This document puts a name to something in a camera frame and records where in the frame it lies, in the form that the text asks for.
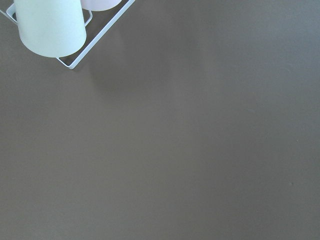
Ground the pink upturned cup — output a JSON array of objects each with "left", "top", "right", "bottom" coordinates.
[{"left": 80, "top": 0, "right": 122, "bottom": 12}]

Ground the mint green upturned cup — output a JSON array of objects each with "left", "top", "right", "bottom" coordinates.
[{"left": 14, "top": 0, "right": 87, "bottom": 58}]

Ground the white wire cup rack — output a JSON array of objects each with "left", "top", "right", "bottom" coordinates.
[{"left": 0, "top": 0, "right": 137, "bottom": 70}]

